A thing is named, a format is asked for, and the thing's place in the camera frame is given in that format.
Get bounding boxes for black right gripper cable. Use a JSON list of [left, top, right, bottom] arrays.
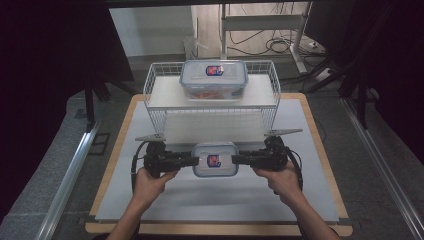
[[283, 147, 305, 195]]

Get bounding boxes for large clear plastic food container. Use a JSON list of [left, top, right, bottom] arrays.
[[179, 59, 250, 101]]

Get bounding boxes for black floor cables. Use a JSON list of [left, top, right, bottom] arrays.
[[228, 29, 326, 58]]

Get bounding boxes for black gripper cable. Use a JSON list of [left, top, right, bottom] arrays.
[[283, 147, 305, 195], [130, 140, 150, 195]]

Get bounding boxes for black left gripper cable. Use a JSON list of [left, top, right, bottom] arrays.
[[130, 140, 150, 195]]

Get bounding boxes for aluminium floor rail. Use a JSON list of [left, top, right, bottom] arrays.
[[34, 122, 103, 240], [342, 98, 424, 236]]

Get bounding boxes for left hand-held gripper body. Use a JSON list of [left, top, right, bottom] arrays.
[[134, 132, 182, 179]]

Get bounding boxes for person's right hand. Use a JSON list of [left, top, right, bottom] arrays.
[[252, 161, 304, 208]]

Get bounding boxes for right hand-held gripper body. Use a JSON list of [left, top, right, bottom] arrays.
[[252, 128, 304, 173]]

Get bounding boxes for white power strip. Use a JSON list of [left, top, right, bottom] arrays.
[[314, 67, 335, 83]]

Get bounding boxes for white metal desk frame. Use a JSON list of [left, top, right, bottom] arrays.
[[219, 2, 314, 75]]

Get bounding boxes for small clear plastic food container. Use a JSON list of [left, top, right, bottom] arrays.
[[191, 141, 240, 179]]

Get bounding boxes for pale grey table mat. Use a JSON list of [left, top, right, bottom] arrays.
[[94, 98, 340, 224]]

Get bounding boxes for person's left hand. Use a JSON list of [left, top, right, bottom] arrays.
[[132, 166, 180, 208]]

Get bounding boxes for black stand legs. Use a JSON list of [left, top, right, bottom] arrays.
[[299, 54, 379, 130], [82, 71, 138, 133]]

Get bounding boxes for black curtain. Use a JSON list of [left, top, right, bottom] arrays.
[[0, 0, 135, 221], [304, 0, 424, 165]]

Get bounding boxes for white wire rack shelf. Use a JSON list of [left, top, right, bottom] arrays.
[[142, 60, 282, 147]]

